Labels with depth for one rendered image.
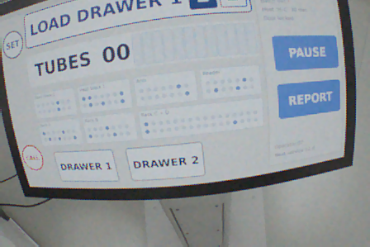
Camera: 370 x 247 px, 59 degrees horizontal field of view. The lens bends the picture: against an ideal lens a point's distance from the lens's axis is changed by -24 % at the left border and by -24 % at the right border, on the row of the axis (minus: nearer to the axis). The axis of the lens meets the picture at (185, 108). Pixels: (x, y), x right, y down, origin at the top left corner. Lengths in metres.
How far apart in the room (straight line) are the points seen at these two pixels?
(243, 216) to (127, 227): 0.45
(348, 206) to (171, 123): 1.22
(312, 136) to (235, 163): 0.11
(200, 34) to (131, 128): 0.14
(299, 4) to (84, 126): 0.31
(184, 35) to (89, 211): 1.24
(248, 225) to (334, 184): 0.42
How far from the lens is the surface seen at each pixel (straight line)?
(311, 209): 1.57
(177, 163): 0.51
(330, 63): 0.51
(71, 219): 1.65
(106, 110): 0.50
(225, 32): 0.47
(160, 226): 1.50
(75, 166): 0.54
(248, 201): 1.52
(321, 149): 0.54
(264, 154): 0.52
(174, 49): 0.48
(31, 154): 0.56
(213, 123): 0.49
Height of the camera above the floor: 1.46
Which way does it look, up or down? 56 degrees down
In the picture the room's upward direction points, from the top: 10 degrees counter-clockwise
